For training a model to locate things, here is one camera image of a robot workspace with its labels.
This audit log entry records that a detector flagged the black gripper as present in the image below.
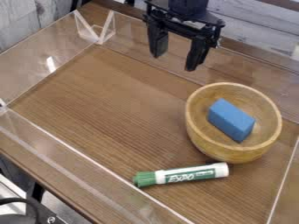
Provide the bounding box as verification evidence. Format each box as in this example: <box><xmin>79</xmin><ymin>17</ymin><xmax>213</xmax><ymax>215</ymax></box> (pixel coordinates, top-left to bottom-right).
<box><xmin>145</xmin><ymin>0</ymin><xmax>226</xmax><ymax>72</ymax></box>

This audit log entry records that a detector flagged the blue foam block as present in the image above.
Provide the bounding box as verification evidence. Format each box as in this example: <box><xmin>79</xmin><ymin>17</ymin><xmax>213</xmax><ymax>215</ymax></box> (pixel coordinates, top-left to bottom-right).
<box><xmin>209</xmin><ymin>98</ymin><xmax>257</xmax><ymax>143</ymax></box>

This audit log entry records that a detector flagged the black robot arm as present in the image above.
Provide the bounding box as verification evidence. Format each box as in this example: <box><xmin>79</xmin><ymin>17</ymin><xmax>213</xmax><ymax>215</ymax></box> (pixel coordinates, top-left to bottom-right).
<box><xmin>145</xmin><ymin>0</ymin><xmax>226</xmax><ymax>72</ymax></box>

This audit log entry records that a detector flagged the brown wooden bowl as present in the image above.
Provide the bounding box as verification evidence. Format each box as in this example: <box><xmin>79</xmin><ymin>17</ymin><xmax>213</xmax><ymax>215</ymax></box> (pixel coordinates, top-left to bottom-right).
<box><xmin>185</xmin><ymin>82</ymin><xmax>283</xmax><ymax>164</ymax></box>

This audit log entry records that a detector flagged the green Expo marker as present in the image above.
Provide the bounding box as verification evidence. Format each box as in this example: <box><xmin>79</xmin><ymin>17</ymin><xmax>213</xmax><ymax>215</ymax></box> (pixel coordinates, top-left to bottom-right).
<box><xmin>134</xmin><ymin>163</ymin><xmax>230</xmax><ymax>187</ymax></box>

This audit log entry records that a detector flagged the clear acrylic tray wall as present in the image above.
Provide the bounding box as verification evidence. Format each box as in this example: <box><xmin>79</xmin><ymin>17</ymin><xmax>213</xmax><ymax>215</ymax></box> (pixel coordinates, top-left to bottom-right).
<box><xmin>0</xmin><ymin>6</ymin><xmax>299</xmax><ymax>224</ymax></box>

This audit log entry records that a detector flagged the black metal bracket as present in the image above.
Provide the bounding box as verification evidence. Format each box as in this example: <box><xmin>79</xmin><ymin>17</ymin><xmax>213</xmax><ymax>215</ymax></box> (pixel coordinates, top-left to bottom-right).
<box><xmin>26</xmin><ymin>203</ymin><xmax>69</xmax><ymax>224</ymax></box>

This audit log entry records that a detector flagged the black cable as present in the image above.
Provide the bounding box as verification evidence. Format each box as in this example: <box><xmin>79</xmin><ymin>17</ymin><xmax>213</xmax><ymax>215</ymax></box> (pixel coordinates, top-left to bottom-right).
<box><xmin>0</xmin><ymin>197</ymin><xmax>43</xmax><ymax>224</ymax></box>

